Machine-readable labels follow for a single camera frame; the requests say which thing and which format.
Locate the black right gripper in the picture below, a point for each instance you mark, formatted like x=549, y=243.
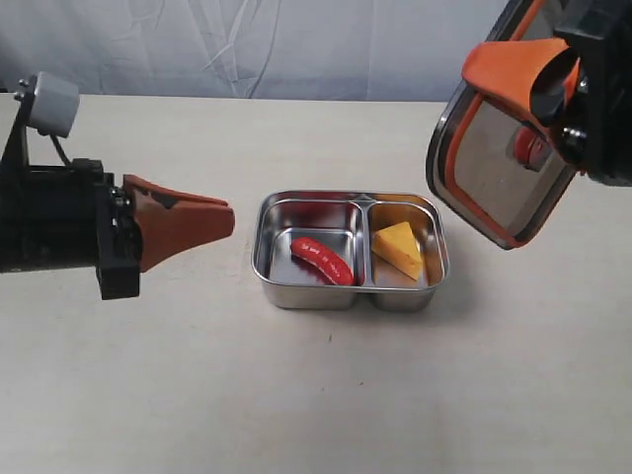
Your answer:
x=581, y=81

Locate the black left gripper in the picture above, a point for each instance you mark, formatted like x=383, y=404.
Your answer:
x=67, y=217

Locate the transparent lid with orange seal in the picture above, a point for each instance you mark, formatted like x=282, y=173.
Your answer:
x=493, y=171

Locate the red toy sausage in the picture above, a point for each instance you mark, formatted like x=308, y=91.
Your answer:
x=323, y=259

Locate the yellow cheese wedge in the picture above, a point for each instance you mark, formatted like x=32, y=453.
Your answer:
x=397, y=246

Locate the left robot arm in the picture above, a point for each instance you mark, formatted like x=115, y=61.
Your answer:
x=12, y=163

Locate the steel two-compartment lunch box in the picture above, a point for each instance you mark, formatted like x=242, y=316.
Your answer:
x=346, y=222

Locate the pale blue backdrop cloth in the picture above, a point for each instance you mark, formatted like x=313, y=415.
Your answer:
x=298, y=50

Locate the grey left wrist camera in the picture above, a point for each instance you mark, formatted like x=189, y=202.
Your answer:
x=48, y=104

